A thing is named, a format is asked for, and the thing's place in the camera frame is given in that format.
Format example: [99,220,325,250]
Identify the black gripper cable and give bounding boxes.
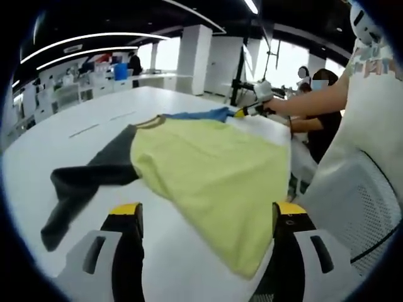
[285,115,295,141]

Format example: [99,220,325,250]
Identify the white office workstation desks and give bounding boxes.
[12,61,177,126]

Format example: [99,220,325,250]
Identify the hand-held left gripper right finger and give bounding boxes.
[259,201,365,302]

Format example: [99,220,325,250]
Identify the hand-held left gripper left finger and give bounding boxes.
[54,202,146,302]

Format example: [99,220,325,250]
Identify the white ceiling strip lights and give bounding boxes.
[12,0,259,89]

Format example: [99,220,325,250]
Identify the yellow and blue garment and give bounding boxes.
[40,106,292,281]

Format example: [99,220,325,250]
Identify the white slatted rack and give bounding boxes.
[56,84,79,109]

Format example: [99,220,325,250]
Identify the black equipment stand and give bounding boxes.
[230,39,281,107]

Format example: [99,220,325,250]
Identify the white chest-worn device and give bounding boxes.
[349,0,381,45]

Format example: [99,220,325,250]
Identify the white square column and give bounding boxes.
[179,24,213,96]

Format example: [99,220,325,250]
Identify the blue bin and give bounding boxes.
[113,62,130,80]

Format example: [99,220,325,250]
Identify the person's right hand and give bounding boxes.
[267,98,286,116]

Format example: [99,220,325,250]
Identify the white mesh office chair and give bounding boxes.
[302,150,403,277]

